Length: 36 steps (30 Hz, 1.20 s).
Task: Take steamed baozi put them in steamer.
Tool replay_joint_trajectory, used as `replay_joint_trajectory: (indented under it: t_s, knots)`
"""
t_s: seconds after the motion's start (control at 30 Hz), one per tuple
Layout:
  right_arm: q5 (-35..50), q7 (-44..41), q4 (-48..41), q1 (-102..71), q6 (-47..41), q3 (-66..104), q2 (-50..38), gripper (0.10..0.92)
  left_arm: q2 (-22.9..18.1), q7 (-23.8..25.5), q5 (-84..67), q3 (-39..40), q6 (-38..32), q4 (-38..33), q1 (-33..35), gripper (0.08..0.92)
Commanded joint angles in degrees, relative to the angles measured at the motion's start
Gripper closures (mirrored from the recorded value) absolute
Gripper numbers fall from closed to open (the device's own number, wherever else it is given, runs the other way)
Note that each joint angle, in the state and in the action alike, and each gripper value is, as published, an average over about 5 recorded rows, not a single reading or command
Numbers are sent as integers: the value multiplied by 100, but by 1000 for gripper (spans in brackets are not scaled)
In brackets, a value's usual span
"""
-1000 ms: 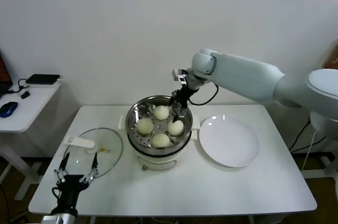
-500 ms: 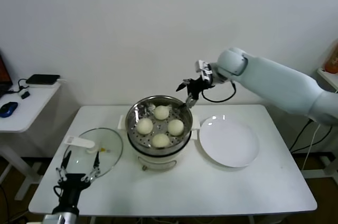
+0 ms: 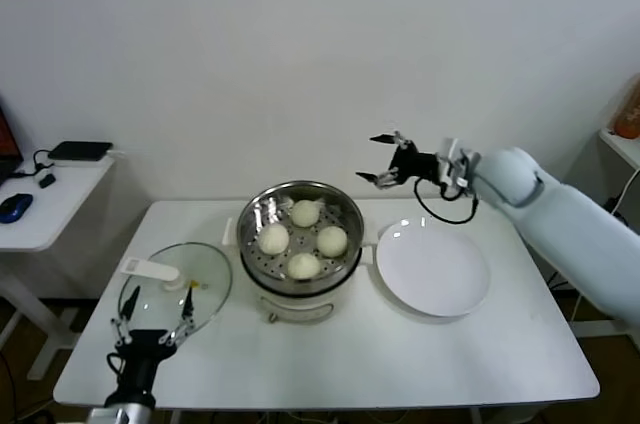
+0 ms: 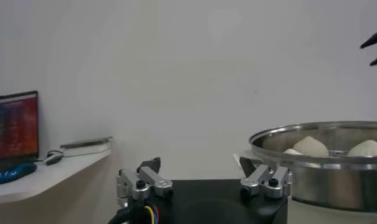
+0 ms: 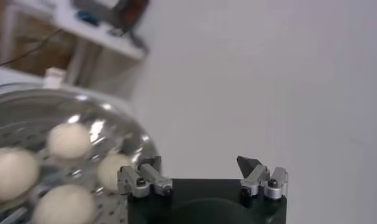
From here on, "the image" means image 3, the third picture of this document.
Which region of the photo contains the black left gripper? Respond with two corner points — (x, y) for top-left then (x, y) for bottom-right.
(105, 286), (196, 405)

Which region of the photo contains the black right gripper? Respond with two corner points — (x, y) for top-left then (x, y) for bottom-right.
(355, 131), (441, 190)

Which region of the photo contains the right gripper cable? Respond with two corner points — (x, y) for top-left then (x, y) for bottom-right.
(413, 176), (479, 225)

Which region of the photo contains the white steamed baozi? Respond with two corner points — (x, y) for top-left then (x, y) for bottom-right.
(287, 252), (323, 281)
(316, 226), (349, 258)
(258, 223), (291, 256)
(291, 199), (322, 228)

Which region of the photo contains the blue computer mouse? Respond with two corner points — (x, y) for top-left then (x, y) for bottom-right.
(0, 192), (34, 223)

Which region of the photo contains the stainless steel steamer basket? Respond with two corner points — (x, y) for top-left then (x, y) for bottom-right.
(237, 180), (366, 295)

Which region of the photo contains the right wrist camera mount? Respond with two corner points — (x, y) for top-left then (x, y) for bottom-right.
(434, 137), (484, 195)

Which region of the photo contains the black flat device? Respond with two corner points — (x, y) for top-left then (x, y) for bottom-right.
(49, 140), (116, 162)

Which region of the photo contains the black laptop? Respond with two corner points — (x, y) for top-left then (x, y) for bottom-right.
(0, 92), (25, 186)

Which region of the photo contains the white round plate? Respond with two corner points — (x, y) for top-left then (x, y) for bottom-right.
(375, 216), (491, 318)

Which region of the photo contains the glass lid with white handle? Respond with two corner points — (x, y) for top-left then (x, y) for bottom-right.
(118, 242), (234, 338)

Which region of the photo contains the white side table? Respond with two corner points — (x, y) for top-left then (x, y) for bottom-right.
(0, 158), (119, 380)

